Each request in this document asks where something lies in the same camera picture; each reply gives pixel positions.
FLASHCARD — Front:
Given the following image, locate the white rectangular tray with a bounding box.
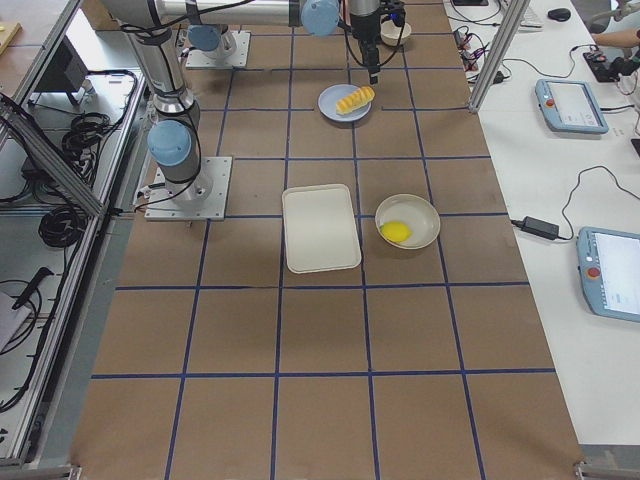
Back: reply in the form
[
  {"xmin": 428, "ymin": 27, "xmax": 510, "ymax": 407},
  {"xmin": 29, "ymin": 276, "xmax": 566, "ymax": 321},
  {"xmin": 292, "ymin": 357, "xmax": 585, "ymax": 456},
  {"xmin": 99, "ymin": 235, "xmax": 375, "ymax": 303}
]
[{"xmin": 282, "ymin": 184, "xmax": 361, "ymax": 274}]

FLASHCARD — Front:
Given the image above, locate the black computer mouse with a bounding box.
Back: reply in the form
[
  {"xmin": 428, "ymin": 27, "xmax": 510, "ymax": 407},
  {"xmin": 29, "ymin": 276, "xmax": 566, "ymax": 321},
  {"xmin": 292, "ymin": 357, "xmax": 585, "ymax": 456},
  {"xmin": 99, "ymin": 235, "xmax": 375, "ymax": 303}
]
[{"xmin": 547, "ymin": 8, "xmax": 572, "ymax": 22}]

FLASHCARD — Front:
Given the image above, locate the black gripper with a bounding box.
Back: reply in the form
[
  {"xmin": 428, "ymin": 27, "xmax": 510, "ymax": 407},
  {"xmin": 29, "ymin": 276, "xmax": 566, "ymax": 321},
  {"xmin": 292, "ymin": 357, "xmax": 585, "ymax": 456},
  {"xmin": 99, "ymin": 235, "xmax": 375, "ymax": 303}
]
[{"xmin": 350, "ymin": 13, "xmax": 380, "ymax": 84}]

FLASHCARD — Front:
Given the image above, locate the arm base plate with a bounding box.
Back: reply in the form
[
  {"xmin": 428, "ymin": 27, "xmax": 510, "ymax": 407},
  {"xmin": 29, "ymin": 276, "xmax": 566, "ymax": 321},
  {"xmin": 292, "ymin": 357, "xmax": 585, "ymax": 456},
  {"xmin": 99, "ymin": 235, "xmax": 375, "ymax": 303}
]
[
  {"xmin": 144, "ymin": 156, "xmax": 232, "ymax": 221},
  {"xmin": 186, "ymin": 29, "xmax": 251, "ymax": 70}
]

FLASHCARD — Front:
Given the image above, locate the person's forearm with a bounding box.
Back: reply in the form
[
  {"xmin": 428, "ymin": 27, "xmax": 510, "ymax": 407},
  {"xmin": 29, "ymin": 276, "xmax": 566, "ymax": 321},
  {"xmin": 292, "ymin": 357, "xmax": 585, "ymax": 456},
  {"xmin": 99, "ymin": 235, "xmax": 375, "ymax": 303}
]
[{"xmin": 591, "ymin": 29, "xmax": 640, "ymax": 48}]

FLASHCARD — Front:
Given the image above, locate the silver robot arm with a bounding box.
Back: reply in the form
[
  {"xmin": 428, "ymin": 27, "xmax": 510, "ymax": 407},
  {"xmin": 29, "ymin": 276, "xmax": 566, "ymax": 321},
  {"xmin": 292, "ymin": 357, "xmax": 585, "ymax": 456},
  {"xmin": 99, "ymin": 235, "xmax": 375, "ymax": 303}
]
[
  {"xmin": 106, "ymin": 1, "xmax": 381, "ymax": 216},
  {"xmin": 187, "ymin": 24, "xmax": 237, "ymax": 59}
]

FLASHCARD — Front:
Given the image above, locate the yellow lemon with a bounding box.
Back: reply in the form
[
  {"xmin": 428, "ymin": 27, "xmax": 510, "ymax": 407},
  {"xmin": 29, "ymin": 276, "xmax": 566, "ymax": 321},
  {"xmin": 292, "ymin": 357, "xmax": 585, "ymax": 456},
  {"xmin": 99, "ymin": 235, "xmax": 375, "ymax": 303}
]
[{"xmin": 380, "ymin": 221, "xmax": 412, "ymax": 244}]

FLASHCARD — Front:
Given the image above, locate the white round plate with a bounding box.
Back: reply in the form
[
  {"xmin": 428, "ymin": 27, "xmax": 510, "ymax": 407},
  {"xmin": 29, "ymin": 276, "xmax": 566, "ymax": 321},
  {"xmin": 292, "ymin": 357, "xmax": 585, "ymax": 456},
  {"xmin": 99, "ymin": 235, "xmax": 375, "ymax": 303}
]
[{"xmin": 375, "ymin": 194, "xmax": 440, "ymax": 250}]

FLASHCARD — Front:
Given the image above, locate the black power adapter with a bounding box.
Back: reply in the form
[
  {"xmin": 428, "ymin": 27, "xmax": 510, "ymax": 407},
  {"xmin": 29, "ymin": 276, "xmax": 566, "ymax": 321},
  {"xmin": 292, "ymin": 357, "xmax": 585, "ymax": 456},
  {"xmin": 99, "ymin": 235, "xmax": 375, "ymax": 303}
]
[{"xmin": 519, "ymin": 216, "xmax": 559, "ymax": 240}]

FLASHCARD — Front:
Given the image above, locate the cream bowl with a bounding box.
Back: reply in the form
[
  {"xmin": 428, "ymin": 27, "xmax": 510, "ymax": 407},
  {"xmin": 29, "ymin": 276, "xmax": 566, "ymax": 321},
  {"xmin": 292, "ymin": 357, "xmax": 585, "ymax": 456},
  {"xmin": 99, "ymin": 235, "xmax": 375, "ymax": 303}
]
[{"xmin": 380, "ymin": 20, "xmax": 412, "ymax": 47}]

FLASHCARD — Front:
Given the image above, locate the aluminium frame post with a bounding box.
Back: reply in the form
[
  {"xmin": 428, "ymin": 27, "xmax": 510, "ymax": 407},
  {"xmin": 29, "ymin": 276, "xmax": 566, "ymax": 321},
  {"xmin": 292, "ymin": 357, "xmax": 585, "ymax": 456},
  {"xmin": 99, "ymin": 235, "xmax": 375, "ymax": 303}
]
[{"xmin": 468, "ymin": 0, "xmax": 530, "ymax": 113}]

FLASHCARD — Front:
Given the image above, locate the blue plate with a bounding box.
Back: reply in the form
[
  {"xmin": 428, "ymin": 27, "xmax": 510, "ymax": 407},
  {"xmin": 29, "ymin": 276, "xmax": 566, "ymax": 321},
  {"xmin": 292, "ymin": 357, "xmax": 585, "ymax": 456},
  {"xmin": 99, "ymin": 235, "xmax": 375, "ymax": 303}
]
[{"xmin": 317, "ymin": 84, "xmax": 372, "ymax": 122}]

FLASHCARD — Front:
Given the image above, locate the cardboard box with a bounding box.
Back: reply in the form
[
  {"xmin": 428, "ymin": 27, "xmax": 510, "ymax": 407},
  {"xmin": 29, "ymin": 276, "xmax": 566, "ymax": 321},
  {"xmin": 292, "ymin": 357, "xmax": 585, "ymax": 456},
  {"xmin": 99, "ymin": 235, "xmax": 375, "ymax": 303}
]
[{"xmin": 80, "ymin": 0, "xmax": 120, "ymax": 31}]

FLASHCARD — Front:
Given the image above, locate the striped bread roll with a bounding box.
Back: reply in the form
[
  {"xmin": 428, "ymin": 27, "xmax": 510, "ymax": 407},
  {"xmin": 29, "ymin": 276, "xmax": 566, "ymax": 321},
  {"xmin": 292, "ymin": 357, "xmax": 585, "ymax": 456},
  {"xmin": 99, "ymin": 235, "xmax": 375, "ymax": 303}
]
[{"xmin": 336, "ymin": 86, "xmax": 375, "ymax": 115}]

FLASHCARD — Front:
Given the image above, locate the blue teach pendant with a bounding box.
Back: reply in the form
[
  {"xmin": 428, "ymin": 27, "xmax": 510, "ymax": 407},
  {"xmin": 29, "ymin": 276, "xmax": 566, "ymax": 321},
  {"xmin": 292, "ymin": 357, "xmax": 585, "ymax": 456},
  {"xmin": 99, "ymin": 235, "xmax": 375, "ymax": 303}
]
[
  {"xmin": 534, "ymin": 79, "xmax": 609, "ymax": 134},
  {"xmin": 576, "ymin": 227, "xmax": 639, "ymax": 323}
]

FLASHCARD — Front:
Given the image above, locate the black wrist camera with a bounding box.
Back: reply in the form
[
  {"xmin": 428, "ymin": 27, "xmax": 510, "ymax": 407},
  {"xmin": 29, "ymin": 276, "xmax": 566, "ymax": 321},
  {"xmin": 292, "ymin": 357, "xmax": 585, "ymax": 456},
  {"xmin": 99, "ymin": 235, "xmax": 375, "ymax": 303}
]
[{"xmin": 380, "ymin": 0, "xmax": 406, "ymax": 27}]

